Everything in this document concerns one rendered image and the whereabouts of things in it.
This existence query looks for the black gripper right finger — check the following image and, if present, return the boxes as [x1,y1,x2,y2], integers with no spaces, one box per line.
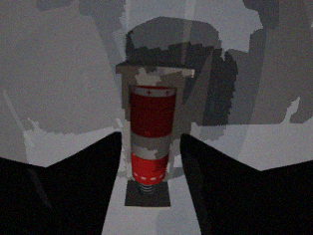
[180,133,313,235]

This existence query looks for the red and white battery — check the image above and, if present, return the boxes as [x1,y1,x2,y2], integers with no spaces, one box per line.
[132,85,175,185]

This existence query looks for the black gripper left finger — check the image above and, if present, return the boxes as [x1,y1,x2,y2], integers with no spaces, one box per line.
[0,130,122,235]

